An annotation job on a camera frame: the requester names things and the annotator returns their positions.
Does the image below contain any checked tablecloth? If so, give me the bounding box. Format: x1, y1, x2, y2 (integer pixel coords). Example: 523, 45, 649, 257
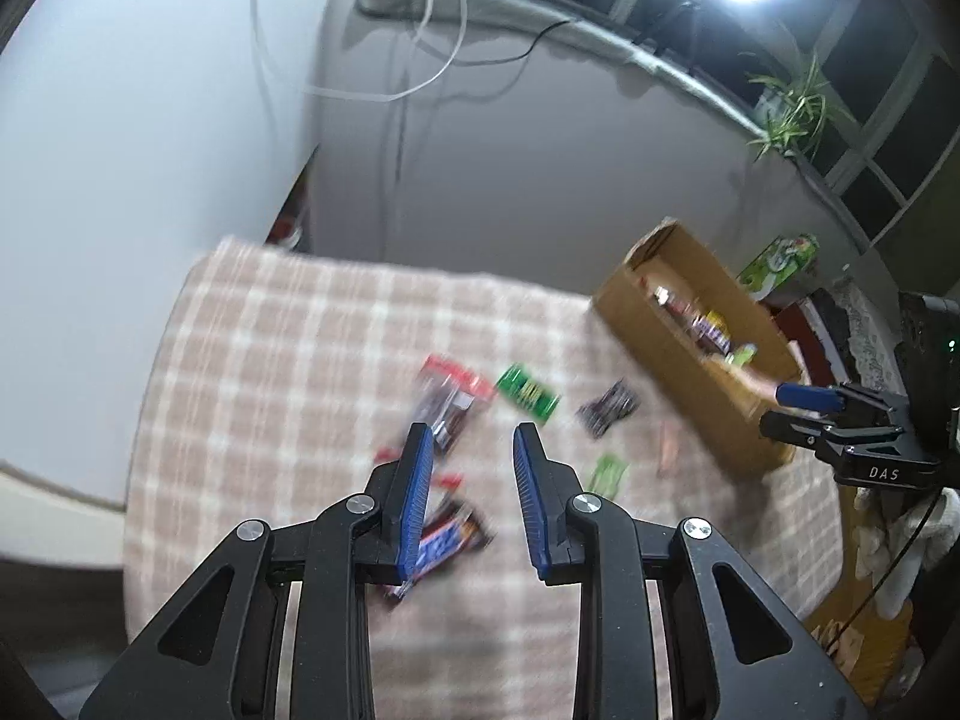
120, 236, 848, 720

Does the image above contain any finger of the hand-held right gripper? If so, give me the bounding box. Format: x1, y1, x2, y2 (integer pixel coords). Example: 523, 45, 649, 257
759, 411, 833, 451
776, 382, 852, 413

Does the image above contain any blue orange snack bar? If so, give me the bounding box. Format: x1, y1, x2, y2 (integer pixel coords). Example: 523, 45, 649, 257
382, 502, 496, 601

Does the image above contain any red snack wrapper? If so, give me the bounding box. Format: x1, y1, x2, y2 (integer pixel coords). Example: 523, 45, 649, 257
373, 446, 467, 492

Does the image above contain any white cable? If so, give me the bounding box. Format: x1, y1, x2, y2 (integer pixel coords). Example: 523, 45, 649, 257
251, 0, 470, 102

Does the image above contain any cardboard box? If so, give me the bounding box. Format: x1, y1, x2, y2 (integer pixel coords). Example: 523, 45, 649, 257
592, 217, 805, 477

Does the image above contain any clear snack packet red header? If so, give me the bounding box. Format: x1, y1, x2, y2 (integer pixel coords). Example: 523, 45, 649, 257
411, 355, 496, 458

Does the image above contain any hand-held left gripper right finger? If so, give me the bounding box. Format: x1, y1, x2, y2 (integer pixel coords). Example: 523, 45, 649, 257
512, 422, 871, 720

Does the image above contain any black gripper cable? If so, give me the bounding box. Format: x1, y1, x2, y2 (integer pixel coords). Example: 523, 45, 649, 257
814, 491, 946, 642

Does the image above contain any white lace cloth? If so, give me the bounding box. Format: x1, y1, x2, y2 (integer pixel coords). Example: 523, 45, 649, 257
829, 281, 901, 391

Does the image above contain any dark purple snack packet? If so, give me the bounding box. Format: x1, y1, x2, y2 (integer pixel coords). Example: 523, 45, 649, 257
576, 381, 642, 440

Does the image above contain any green carton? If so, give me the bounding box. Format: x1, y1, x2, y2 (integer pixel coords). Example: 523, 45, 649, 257
736, 234, 818, 299

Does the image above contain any red storage box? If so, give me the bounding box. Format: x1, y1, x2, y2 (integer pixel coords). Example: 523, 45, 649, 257
772, 298, 841, 391

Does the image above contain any potted spider plant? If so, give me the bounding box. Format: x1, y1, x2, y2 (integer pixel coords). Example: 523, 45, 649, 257
739, 52, 856, 162

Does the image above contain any purple yellow snack packet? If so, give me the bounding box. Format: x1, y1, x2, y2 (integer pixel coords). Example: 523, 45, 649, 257
690, 315, 732, 353

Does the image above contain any light green snack packet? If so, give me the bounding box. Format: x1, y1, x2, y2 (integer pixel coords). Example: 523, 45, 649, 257
585, 454, 629, 500

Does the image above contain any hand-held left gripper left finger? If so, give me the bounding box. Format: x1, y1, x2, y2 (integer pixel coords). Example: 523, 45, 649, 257
79, 422, 437, 720

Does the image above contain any dark green snack packet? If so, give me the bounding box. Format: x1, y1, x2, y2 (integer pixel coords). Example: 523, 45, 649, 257
495, 364, 562, 422

